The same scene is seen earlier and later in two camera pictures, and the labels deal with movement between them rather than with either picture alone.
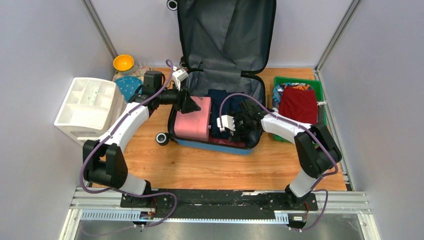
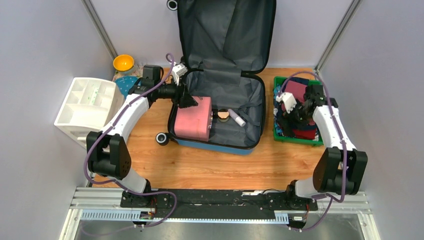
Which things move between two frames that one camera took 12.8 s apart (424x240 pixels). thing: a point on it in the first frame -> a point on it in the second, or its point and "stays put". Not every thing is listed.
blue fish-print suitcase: (226, 44) stays put
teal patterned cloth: (128, 85) stays put
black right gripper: (237, 132) -> (299, 105)
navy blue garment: (222, 103) -> (279, 108)
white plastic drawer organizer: (90, 106) stays put
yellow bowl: (123, 63) stays put
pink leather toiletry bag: (195, 125) stays put
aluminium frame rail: (102, 206) stays put
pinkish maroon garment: (226, 142) -> (298, 90)
